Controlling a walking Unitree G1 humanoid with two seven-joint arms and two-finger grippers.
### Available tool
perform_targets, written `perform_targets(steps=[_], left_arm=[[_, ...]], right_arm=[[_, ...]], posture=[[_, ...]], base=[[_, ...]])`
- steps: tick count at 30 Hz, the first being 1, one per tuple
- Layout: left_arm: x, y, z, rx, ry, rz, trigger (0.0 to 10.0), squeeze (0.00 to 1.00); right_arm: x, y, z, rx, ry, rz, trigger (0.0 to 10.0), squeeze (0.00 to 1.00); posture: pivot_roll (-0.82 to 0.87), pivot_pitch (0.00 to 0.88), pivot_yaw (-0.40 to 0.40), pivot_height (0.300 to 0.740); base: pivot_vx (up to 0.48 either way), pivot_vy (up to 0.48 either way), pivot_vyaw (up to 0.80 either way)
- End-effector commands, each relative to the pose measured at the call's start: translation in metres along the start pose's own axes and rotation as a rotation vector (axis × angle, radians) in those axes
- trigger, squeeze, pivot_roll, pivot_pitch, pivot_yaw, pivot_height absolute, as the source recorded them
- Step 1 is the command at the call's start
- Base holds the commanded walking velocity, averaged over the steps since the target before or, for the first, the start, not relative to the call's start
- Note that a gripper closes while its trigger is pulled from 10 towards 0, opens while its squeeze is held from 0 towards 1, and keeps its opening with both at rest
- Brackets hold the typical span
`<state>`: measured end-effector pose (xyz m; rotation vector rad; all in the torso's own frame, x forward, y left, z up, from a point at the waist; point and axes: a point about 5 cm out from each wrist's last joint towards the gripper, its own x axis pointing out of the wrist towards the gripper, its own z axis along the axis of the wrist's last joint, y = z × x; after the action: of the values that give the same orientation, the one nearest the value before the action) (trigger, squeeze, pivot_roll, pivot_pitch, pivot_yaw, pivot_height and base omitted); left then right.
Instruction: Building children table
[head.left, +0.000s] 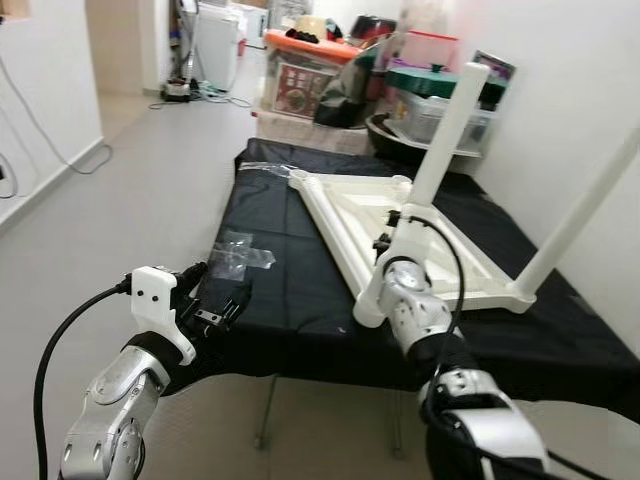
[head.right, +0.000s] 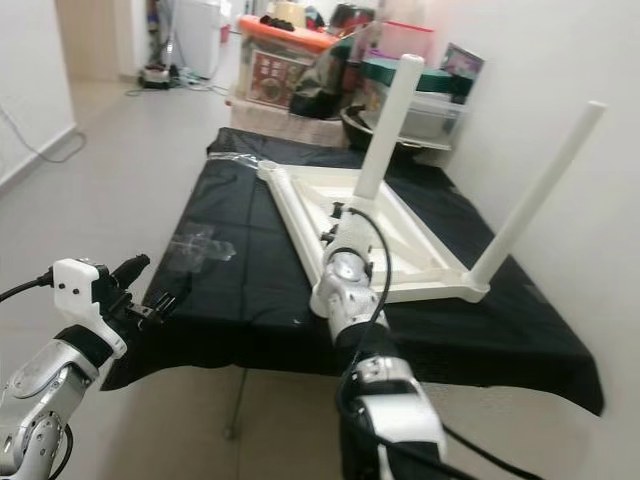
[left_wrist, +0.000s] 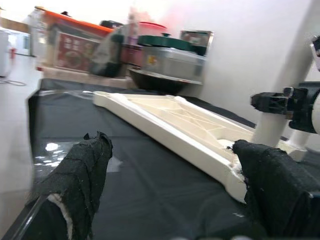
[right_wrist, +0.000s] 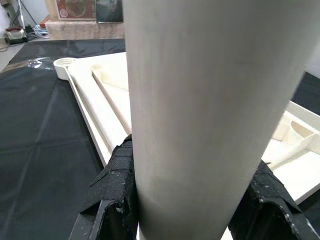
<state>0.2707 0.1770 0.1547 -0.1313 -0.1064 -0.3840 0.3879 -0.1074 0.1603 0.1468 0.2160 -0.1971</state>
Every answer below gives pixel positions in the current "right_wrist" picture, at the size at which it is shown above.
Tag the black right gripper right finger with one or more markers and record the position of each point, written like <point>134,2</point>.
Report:
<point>270,215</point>

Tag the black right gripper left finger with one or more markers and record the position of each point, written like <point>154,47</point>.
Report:
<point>117,180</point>

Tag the white plastic children table top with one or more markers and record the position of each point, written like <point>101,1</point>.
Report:
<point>110,61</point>

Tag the small floor appliance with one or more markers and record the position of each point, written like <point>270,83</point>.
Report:
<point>16,36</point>

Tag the red printed carton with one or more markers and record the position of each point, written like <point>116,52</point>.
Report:
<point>75,8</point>

